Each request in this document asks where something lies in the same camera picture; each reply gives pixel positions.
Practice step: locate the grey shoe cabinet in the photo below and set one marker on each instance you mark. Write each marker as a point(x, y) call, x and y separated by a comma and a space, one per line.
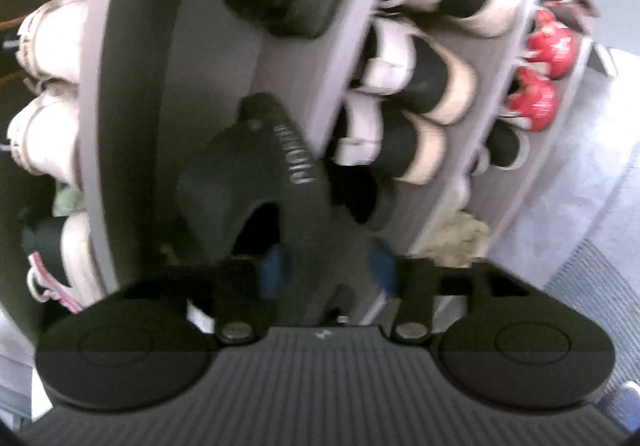
point(135, 101)

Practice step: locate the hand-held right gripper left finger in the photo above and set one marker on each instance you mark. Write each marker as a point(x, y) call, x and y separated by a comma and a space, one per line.
point(272, 273)

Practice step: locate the white chunky sneaker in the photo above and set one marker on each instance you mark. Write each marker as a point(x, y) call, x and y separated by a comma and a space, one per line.
point(45, 136)
point(55, 41)

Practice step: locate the black slide sandal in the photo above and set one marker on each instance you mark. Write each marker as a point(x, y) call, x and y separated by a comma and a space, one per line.
point(250, 166)

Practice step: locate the grey patterned floor mat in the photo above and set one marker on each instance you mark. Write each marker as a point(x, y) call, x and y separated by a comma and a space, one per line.
point(595, 286)

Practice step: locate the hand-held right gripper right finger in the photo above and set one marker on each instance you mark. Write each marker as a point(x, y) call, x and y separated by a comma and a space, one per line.
point(385, 268)

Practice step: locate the green cloth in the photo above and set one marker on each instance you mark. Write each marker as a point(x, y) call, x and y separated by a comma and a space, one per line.
point(67, 201)

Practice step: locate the red sneaker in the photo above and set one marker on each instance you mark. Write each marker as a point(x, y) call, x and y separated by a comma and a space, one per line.
point(532, 99)
point(550, 44)

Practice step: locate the white pink trimmed sneaker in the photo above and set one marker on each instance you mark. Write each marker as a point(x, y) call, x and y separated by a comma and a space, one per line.
point(80, 251)

